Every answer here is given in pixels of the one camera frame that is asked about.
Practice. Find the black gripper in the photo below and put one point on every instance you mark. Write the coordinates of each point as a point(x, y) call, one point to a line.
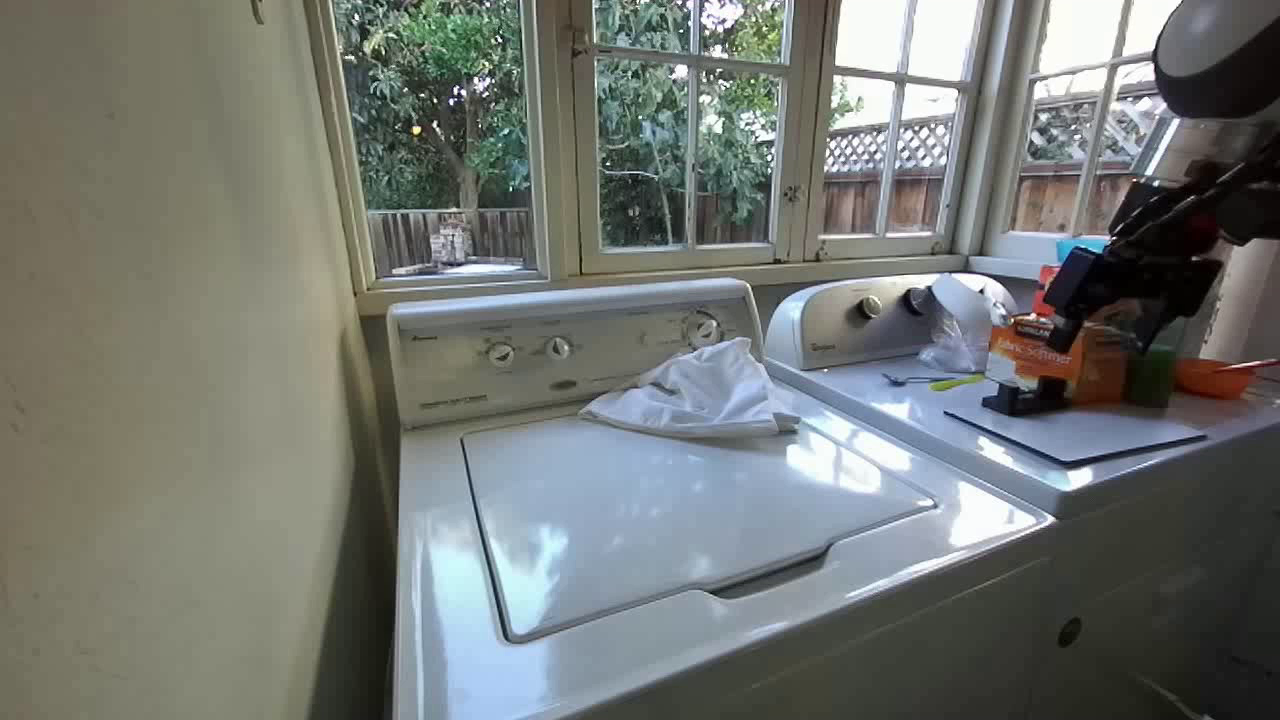
point(1145, 262)

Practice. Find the white control knob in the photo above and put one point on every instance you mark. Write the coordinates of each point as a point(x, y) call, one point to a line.
point(558, 351)

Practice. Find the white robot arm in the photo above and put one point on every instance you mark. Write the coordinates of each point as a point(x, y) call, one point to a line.
point(1223, 52)

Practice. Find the dark dryer knob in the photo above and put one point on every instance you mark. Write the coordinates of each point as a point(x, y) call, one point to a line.
point(914, 302)
point(865, 311)

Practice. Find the white dryer machine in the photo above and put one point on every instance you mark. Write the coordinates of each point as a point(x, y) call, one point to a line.
point(1134, 561)

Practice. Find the white top-load washing machine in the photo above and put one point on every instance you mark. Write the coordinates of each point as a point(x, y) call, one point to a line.
point(441, 642)

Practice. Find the blue item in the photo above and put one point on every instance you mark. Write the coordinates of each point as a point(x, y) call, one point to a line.
point(1075, 249)

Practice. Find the brown box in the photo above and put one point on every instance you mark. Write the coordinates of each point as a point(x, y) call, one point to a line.
point(1102, 362)

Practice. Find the orange bowl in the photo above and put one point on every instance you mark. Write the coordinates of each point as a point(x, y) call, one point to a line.
point(1213, 379)

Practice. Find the white framed window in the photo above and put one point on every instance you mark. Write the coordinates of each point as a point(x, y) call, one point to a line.
point(1082, 134)
point(888, 122)
point(433, 134)
point(687, 126)

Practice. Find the orange plastic object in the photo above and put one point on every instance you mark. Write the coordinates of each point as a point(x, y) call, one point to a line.
point(1031, 355)

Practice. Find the small black object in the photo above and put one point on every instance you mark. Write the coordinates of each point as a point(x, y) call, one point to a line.
point(1024, 398)

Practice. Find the grey flat mat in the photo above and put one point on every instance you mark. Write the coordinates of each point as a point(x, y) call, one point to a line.
point(1082, 435)

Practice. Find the translucent plastic bag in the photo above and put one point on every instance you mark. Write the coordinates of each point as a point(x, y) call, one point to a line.
point(960, 325)

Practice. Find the yellow green flat item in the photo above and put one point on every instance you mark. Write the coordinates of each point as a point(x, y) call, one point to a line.
point(954, 382)

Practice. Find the wooden garden fence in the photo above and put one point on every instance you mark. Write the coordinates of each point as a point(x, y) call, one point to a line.
point(881, 203)

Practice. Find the large washer timer dial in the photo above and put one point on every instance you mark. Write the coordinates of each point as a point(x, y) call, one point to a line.
point(701, 330)

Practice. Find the white crumpled cloth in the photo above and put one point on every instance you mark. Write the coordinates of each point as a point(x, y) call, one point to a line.
point(692, 393)

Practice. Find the white washer lid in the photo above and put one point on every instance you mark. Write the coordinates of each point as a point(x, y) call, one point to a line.
point(664, 522)

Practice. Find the white right dial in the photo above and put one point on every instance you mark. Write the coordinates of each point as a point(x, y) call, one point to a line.
point(503, 355)

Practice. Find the green trees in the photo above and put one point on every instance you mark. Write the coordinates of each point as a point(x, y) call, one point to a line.
point(427, 94)

